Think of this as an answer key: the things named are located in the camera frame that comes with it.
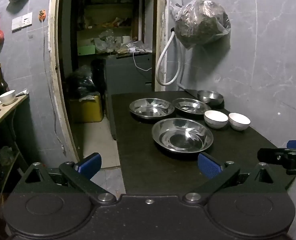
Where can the white squeeze tube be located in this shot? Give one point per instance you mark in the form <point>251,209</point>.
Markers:
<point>21,93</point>

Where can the large bag of dried goods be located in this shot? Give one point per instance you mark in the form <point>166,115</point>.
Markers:
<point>202,22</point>

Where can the orange wall hook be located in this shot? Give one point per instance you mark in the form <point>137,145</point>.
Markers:
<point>42,15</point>

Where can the pale door frame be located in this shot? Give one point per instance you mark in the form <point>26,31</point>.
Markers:
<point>53,55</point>

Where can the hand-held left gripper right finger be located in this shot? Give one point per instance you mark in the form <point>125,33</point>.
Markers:
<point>209,166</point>

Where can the black garbage bag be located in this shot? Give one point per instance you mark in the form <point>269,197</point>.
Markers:
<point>80,82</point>

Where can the dark glass bottle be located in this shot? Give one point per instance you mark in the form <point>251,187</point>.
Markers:
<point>2,86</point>

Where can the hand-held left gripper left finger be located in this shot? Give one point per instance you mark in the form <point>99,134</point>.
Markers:
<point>89,165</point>

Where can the cluttered storage shelf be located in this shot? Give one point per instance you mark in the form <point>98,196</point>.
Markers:
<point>105,17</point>

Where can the white ceramic bowl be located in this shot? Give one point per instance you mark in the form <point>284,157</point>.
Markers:
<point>215,118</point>
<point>239,120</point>

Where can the green box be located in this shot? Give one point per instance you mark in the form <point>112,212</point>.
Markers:
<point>86,50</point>

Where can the grey cabinet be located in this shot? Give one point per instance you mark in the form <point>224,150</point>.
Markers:
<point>125,80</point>

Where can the yellow bin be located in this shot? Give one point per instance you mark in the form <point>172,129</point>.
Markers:
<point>86,110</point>

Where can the small white footed bowl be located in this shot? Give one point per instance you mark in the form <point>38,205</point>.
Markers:
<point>7,97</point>

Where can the stainless steel bowl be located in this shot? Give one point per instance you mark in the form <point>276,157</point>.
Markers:
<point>210,97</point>

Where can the wooden side shelf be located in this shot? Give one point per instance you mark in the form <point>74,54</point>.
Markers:
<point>5,112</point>

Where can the stainless steel plate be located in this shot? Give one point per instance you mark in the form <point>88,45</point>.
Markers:
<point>182,140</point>
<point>151,108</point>
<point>190,106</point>

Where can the white wall switch plate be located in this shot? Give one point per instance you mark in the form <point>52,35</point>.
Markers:
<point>22,21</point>

